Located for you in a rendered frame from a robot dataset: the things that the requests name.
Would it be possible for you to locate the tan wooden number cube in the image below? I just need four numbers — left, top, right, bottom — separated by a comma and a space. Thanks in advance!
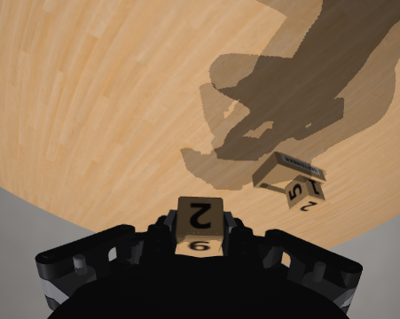
285, 175, 325, 214
176, 196, 224, 253

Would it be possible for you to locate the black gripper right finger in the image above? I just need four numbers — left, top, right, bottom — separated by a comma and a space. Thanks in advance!
221, 212, 363, 314

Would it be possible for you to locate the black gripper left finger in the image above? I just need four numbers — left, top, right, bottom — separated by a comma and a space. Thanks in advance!
35, 209, 177, 311

